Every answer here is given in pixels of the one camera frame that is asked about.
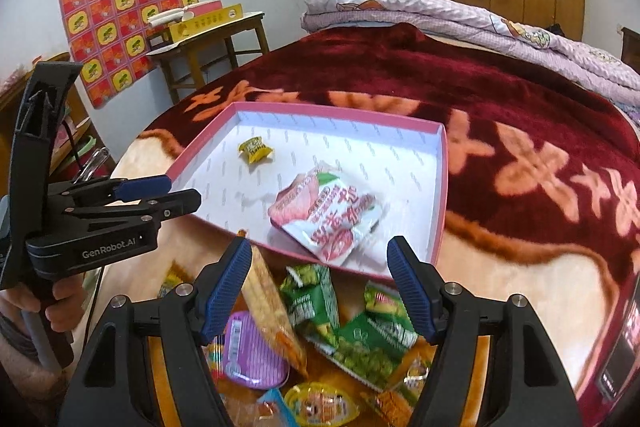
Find yellow jelly cup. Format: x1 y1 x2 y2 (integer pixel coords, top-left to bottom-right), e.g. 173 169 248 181
283 382 359 426

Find yellow green small packet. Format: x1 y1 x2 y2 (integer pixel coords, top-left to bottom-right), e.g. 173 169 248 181
159 273 185 299

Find pink white snack packet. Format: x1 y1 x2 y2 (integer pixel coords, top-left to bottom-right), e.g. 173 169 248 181
267 167 386 265

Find person's left hand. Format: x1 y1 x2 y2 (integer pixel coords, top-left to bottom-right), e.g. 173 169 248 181
0 276 85 334

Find wooden headboard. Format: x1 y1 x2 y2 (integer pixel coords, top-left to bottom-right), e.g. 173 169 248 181
620 26 640 72

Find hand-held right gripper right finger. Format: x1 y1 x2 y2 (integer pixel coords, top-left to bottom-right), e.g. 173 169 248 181
387 236 583 427

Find shallow pink box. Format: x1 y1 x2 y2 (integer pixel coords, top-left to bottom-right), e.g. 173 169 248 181
165 102 447 282

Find gold wrapped candy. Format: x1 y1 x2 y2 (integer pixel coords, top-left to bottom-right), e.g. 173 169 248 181
404 357 432 383

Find yellow cardboard box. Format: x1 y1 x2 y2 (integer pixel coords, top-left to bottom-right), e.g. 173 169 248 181
167 3 244 45

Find blue snack packet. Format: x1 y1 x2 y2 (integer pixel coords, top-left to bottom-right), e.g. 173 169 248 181
256 388 301 427

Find folded purple quilt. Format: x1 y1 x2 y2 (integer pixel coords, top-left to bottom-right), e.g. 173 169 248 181
301 0 640 108

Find orange snack packet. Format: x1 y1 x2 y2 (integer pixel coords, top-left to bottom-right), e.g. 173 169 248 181
375 384 423 425

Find red yellow patterned sheet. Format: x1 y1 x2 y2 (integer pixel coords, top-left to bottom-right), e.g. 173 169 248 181
54 0 200 110

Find dark red floral blanket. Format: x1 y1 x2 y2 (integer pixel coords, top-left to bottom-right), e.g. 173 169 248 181
112 23 640 427

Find wooden cabinet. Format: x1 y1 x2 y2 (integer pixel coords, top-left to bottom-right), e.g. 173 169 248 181
0 52 103 188

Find wooden stool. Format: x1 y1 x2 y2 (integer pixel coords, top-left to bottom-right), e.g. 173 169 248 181
146 11 271 105

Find purple jelly cup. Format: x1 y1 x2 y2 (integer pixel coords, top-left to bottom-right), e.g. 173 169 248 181
221 311 292 389

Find black cable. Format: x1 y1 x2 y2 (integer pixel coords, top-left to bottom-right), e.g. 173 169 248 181
60 119 86 170

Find green pea packet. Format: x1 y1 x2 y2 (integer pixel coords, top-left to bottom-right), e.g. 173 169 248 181
364 281 405 320
320 311 420 394
278 263 342 350

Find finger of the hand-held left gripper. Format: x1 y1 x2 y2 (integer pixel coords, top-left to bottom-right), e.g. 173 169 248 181
61 188 202 228
69 175 174 204

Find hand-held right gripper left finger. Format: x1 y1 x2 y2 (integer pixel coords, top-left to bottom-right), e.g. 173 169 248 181
57 237 253 427

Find small yellow candy packet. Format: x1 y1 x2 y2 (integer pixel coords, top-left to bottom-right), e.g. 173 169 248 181
237 136 276 165

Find metal clip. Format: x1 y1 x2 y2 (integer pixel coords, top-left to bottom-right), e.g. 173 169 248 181
75 147 112 184

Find black printed box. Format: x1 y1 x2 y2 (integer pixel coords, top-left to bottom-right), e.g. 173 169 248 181
590 304 640 405

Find orange cracker packet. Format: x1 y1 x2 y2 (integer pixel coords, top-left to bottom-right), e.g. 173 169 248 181
241 246 310 379

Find small red yellow candy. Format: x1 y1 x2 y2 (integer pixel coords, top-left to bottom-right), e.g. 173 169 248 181
206 339 227 380

